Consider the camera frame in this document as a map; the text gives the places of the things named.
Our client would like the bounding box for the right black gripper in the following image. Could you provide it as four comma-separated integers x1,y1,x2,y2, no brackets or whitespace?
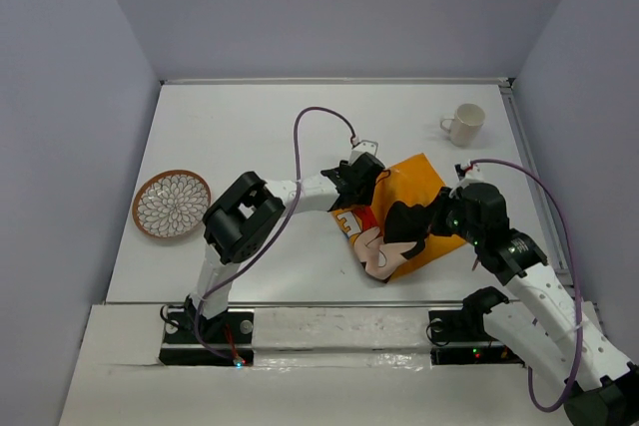
412,186,482,245

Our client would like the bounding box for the yellow cartoon cloth napkin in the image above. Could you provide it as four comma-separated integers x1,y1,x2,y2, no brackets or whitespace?
332,154,465,283

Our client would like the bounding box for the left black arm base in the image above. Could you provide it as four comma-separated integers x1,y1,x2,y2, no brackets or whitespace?
158,304,255,369

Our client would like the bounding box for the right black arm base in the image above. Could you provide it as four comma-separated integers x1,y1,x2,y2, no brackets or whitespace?
425,286,523,366

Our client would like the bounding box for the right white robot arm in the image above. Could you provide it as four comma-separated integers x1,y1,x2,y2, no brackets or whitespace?
384,183,638,425

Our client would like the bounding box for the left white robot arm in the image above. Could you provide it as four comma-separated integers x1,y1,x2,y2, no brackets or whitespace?
185,153,384,341

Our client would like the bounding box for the white ceramic mug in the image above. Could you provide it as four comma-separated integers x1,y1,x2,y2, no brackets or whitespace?
439,103,486,148

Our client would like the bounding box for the floral patterned plate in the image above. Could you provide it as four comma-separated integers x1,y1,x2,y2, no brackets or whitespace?
131,170,212,239

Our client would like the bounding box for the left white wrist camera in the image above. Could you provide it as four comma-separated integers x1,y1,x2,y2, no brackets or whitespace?
348,140,378,163

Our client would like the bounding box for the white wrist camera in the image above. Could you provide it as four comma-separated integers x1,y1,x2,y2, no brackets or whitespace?
452,161,484,191
348,140,378,163

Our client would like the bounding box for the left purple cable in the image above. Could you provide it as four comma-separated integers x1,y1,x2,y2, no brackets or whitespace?
192,106,358,366

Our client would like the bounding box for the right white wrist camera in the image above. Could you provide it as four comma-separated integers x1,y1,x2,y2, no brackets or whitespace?
452,161,484,191

